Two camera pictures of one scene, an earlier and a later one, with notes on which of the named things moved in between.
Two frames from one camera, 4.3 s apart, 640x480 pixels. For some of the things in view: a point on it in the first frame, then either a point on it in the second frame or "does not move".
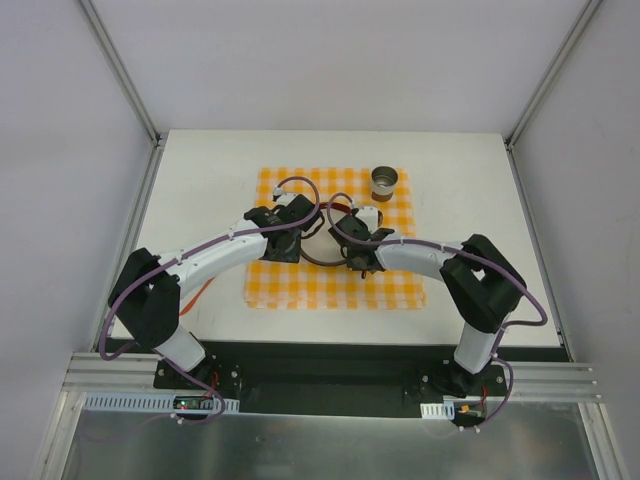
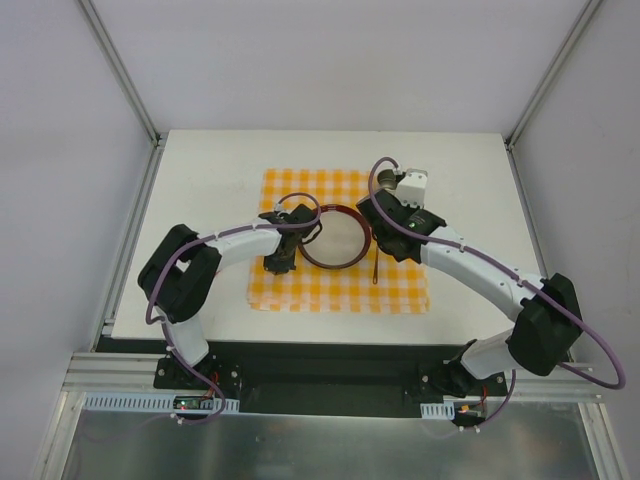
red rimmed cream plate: x=319 y=245 does not move
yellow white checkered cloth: x=295 y=285 does not move
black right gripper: x=365 y=257 → x=375 y=209
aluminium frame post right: x=552 y=72 does not move
